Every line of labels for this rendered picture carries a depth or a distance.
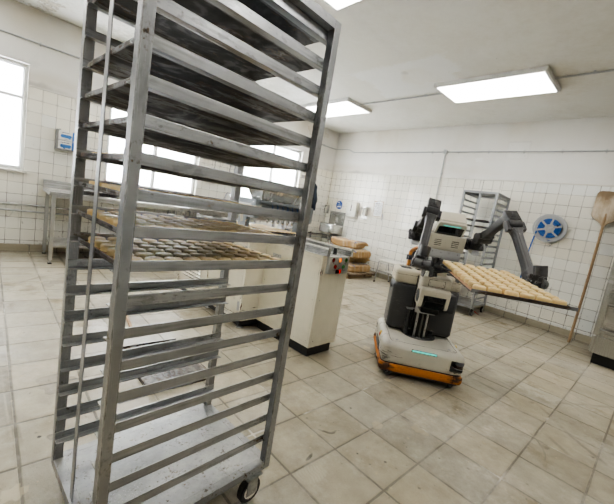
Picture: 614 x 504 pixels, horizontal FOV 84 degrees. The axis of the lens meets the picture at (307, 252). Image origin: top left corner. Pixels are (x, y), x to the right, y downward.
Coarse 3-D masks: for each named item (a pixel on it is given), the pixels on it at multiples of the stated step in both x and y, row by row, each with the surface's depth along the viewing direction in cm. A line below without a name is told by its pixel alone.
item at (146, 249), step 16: (96, 240) 106; (112, 240) 114; (144, 240) 122; (160, 240) 127; (176, 240) 132; (112, 256) 97; (144, 256) 97; (160, 256) 101; (176, 256) 106; (192, 256) 110; (208, 256) 114; (224, 256) 118; (240, 256) 122; (256, 256) 127
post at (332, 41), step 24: (336, 24) 115; (336, 48) 118; (312, 144) 121; (312, 168) 121; (312, 192) 124; (288, 288) 129; (288, 312) 128; (288, 336) 131; (264, 432) 137; (264, 456) 136
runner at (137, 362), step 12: (240, 336) 117; (252, 336) 121; (264, 336) 126; (180, 348) 101; (192, 348) 104; (204, 348) 107; (216, 348) 111; (132, 360) 91; (144, 360) 94; (156, 360) 96; (168, 360) 99
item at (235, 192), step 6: (234, 168) 153; (240, 168) 152; (234, 192) 153; (234, 198) 153; (228, 216) 156; (234, 216) 155; (222, 270) 158; (228, 270) 159; (222, 276) 158; (228, 276) 160; (216, 306) 161; (222, 306) 161; (216, 312) 161; (222, 312) 162; (216, 324) 161; (216, 330) 161; (210, 360) 164; (216, 360) 165; (210, 366) 164; (210, 378) 165; (210, 384) 166; (204, 402) 167; (210, 402) 168
